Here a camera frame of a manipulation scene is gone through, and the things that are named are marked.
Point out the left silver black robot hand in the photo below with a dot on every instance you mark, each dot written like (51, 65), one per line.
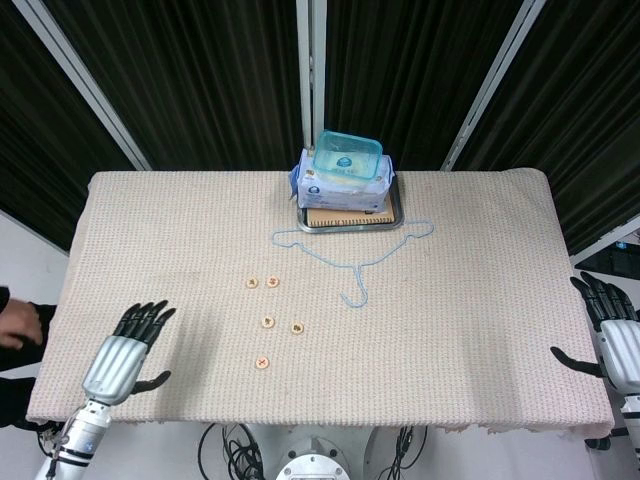
(115, 360)

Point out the bystander human hand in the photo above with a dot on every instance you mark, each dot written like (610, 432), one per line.
(20, 325)

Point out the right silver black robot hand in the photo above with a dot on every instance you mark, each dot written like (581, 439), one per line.
(620, 345)

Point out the wooden chess piece red cross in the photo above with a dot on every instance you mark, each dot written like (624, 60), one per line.
(262, 362)

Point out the wooden token with X mark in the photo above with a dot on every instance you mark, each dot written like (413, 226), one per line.
(251, 283)

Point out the wooden chess piece red character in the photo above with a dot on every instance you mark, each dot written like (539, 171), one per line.
(272, 282)

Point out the wooden chess piece black character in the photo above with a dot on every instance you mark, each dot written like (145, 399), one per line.
(268, 322)
(297, 328)

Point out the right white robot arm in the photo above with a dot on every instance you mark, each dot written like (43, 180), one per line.
(632, 410)

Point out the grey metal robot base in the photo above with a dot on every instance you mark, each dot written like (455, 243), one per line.
(312, 455)

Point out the beige woven tablecloth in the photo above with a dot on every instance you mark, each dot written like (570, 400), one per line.
(450, 325)

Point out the bystander dark clothing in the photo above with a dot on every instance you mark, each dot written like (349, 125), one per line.
(20, 395)

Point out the dark device with blue label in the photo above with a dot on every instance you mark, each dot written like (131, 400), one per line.
(625, 260)

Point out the black pleated curtain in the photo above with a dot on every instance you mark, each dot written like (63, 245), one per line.
(200, 85)
(400, 75)
(590, 125)
(30, 125)

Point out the metal tray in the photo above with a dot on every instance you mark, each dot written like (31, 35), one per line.
(350, 230)

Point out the brown spiral notebook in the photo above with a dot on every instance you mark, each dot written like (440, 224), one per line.
(345, 218)

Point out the white blue wet wipes pack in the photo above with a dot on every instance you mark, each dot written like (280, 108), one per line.
(340, 197)

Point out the teal clear plastic container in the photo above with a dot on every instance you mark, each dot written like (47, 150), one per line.
(345, 160)

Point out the aluminium frame rail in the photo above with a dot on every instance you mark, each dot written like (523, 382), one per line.
(590, 250)

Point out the aluminium frame post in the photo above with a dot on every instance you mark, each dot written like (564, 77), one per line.
(89, 85)
(492, 85)
(310, 75)

